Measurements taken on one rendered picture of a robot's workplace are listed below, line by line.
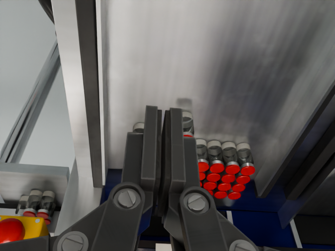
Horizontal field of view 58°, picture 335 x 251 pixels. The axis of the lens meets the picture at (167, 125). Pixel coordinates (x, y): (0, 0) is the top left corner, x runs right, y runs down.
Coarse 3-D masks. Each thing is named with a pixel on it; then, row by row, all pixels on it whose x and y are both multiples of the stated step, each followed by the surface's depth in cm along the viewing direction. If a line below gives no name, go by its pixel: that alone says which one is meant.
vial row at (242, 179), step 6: (204, 174) 44; (210, 174) 44; (216, 174) 44; (222, 174) 44; (228, 174) 44; (234, 174) 45; (240, 174) 44; (210, 180) 45; (216, 180) 45; (222, 180) 45; (228, 180) 45; (240, 180) 45; (246, 180) 45
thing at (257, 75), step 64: (128, 0) 30; (192, 0) 30; (256, 0) 30; (320, 0) 30; (128, 64) 36; (192, 64) 36; (256, 64) 36; (320, 64) 36; (128, 128) 43; (256, 128) 43
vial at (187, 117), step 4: (184, 112) 41; (188, 112) 41; (184, 116) 40; (188, 116) 40; (192, 116) 41; (184, 120) 40; (188, 120) 40; (192, 120) 40; (184, 124) 39; (188, 124) 39; (192, 124) 40; (184, 128) 39; (188, 128) 39; (192, 128) 39; (184, 132) 38; (188, 132) 38; (192, 132) 39
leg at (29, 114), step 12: (48, 60) 98; (48, 72) 94; (36, 84) 90; (48, 84) 92; (36, 96) 86; (24, 108) 82; (36, 108) 84; (24, 120) 79; (36, 120) 83; (12, 132) 76; (24, 132) 77; (12, 144) 73; (24, 144) 76; (0, 156) 71; (12, 156) 71
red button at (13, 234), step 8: (0, 224) 42; (8, 224) 42; (16, 224) 42; (0, 232) 41; (8, 232) 41; (16, 232) 41; (24, 232) 43; (0, 240) 40; (8, 240) 40; (16, 240) 41
